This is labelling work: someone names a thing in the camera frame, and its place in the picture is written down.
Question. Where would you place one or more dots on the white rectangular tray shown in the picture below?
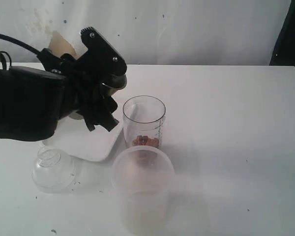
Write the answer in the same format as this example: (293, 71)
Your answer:
(73, 137)

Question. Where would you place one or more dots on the stainless steel cup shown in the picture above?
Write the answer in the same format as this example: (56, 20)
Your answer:
(92, 99)

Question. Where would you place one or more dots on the translucent plastic container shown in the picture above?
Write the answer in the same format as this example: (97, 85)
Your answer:
(142, 177)

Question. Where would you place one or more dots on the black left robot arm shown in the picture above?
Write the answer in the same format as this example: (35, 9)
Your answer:
(32, 101)

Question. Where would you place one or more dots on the clear shaker lid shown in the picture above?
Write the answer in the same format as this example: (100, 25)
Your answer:
(53, 170)

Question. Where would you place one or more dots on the clear plastic shaker cup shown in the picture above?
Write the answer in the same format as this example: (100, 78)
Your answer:
(143, 119)

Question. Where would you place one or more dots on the white plastic backdrop sheet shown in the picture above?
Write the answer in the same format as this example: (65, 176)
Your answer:
(191, 32)

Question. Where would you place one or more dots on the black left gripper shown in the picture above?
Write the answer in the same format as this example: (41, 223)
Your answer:
(101, 60)

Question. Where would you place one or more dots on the dark object at right edge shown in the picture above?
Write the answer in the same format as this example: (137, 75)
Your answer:
(284, 49)

